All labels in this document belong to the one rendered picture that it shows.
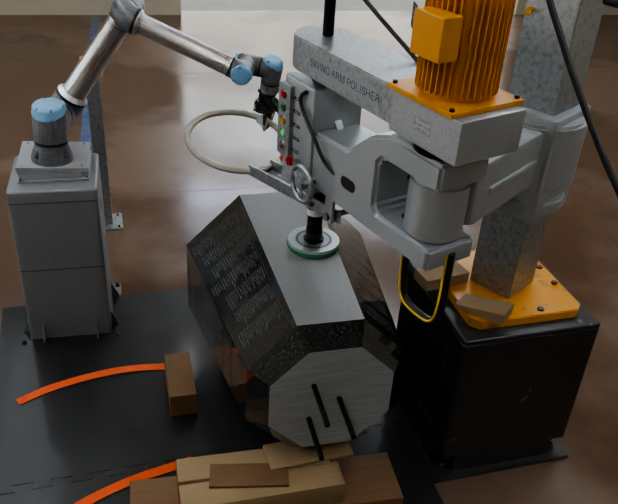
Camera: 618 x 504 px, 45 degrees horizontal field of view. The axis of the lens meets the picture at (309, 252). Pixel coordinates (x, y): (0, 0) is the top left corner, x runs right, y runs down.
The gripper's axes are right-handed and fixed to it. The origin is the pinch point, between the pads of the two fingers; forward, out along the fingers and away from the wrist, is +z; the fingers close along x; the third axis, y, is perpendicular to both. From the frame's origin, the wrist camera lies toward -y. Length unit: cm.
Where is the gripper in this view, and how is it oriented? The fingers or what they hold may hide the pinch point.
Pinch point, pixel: (267, 128)
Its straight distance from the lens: 369.7
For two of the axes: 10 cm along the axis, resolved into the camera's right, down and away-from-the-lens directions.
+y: -8.6, -4.4, 2.5
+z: -1.7, 7.2, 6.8
